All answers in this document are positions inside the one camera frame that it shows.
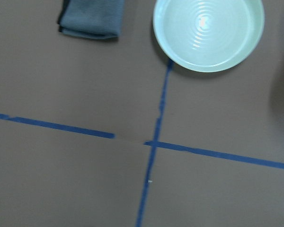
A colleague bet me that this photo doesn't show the light green plate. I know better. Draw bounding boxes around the light green plate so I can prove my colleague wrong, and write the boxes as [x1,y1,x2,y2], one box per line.
[152,0,265,73]

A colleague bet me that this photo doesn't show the folded grey cloth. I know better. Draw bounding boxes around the folded grey cloth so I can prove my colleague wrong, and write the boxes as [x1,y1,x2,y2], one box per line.
[57,0,124,39]

